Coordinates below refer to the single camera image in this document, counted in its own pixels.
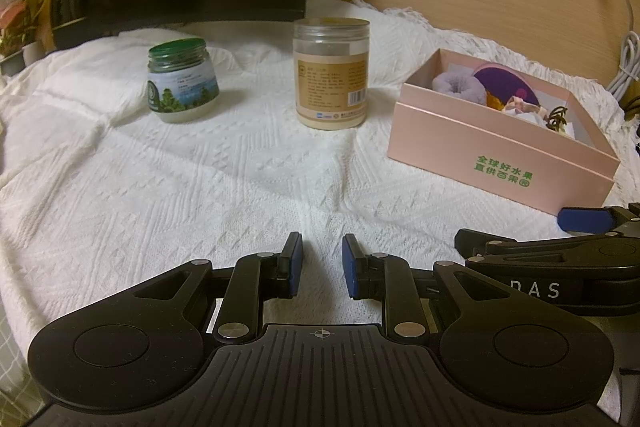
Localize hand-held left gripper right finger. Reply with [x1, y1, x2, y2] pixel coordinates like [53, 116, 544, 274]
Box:
[341, 234, 507, 341]

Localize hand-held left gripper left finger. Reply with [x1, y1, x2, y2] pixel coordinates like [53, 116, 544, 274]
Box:
[134, 232, 304, 342]

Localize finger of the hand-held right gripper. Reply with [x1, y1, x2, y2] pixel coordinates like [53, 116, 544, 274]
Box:
[556, 202, 640, 235]
[454, 228, 576, 261]

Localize pink cardboard box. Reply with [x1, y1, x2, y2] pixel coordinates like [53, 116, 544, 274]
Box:
[387, 48, 621, 218]

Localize brown hair clip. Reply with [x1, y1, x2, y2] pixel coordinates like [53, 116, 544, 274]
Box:
[544, 105, 572, 136]

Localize cream ribbon bow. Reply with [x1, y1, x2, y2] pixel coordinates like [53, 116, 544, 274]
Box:
[501, 96, 547, 124]

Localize lilac fluffy scrunchie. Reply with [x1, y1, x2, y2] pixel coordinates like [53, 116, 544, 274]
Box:
[430, 69, 489, 107]

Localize purple round puff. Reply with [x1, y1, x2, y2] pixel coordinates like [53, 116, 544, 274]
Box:
[472, 62, 542, 108]

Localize white knitted cloth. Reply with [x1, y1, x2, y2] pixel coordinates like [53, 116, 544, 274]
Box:
[0, 0, 640, 414]

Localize beige plastic jar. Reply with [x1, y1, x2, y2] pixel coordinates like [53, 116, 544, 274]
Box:
[292, 17, 371, 130]

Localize green lid glass jar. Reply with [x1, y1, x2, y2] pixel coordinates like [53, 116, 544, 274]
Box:
[146, 38, 221, 124]

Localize black mesh holder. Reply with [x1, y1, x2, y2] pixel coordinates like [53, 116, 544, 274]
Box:
[50, 0, 92, 51]

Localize potted plant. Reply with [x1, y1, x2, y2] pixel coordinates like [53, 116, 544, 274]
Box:
[0, 0, 55, 76]

